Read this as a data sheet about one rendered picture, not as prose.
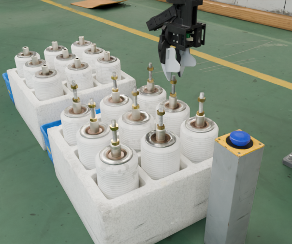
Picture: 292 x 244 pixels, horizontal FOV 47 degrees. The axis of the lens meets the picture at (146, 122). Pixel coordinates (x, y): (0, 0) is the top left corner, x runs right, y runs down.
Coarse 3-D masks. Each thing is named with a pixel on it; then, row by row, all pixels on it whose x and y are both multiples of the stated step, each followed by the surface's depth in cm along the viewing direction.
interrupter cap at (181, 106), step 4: (164, 100) 95; (168, 100) 96; (180, 100) 95; (160, 104) 93; (164, 104) 94; (168, 104) 94; (180, 104) 94; (184, 104) 93; (164, 108) 91; (168, 108) 91; (172, 108) 92; (176, 108) 91; (180, 108) 91; (184, 108) 91; (172, 112) 90; (176, 112) 90
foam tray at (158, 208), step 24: (72, 168) 82; (192, 168) 81; (72, 192) 90; (96, 192) 74; (144, 192) 74; (168, 192) 77; (192, 192) 82; (96, 216) 74; (120, 216) 72; (144, 216) 77; (168, 216) 82; (192, 216) 87; (96, 240) 81; (120, 240) 76; (144, 240) 81
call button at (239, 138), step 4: (232, 132) 67; (236, 132) 67; (240, 132) 67; (244, 132) 67; (232, 136) 66; (236, 136) 65; (240, 136) 65; (244, 136) 65; (248, 136) 65; (232, 140) 65; (236, 140) 64; (240, 140) 64; (244, 140) 64; (248, 140) 65; (236, 144) 65; (240, 144) 65; (244, 144) 65
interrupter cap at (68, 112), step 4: (84, 104) 94; (68, 108) 92; (72, 108) 92; (84, 108) 92; (88, 108) 92; (64, 112) 90; (68, 112) 90; (72, 112) 91; (80, 112) 91; (84, 112) 90; (88, 112) 90; (68, 116) 89; (72, 116) 88; (76, 116) 88; (80, 116) 88; (84, 116) 89
